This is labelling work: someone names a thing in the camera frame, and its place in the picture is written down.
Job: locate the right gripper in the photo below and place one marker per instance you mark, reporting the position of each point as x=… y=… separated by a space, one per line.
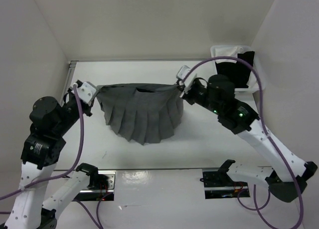
x=186 y=96

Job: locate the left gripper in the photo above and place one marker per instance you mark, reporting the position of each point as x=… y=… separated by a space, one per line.
x=88 y=107

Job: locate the grey pleated skirt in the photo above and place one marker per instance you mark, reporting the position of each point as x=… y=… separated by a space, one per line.
x=143 y=112

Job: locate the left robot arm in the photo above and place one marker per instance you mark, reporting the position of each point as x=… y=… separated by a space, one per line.
x=41 y=197

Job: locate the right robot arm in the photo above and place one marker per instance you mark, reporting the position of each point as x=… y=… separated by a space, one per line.
x=286 y=170

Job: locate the black skirt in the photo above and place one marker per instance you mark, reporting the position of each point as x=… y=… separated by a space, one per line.
x=236 y=72

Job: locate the white plastic basket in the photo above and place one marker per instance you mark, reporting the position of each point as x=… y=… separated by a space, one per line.
x=249 y=89

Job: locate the white skirt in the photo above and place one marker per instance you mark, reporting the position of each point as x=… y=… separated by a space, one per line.
x=248 y=57

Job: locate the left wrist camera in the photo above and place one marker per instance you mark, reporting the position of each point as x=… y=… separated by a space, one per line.
x=86 y=92

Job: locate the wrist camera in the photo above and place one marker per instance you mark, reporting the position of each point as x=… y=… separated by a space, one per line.
x=185 y=79
x=86 y=92

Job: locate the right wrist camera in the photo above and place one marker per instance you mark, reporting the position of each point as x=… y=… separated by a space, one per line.
x=185 y=79

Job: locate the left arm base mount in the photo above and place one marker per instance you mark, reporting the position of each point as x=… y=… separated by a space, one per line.
x=104 y=190

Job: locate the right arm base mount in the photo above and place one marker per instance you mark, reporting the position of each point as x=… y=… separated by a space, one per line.
x=220 y=186

